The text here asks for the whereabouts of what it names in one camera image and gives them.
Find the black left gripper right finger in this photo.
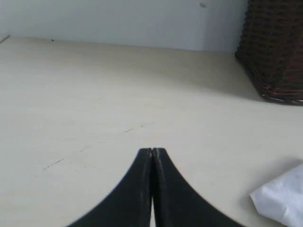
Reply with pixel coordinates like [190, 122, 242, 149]
[152, 148, 241, 227]

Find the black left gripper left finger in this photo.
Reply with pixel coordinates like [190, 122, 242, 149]
[70, 148, 153, 227]

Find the white t-shirt red logo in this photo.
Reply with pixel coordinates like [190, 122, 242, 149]
[250, 164, 303, 227]

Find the dark brown wicker basket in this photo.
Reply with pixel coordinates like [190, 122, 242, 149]
[235, 0, 303, 105]

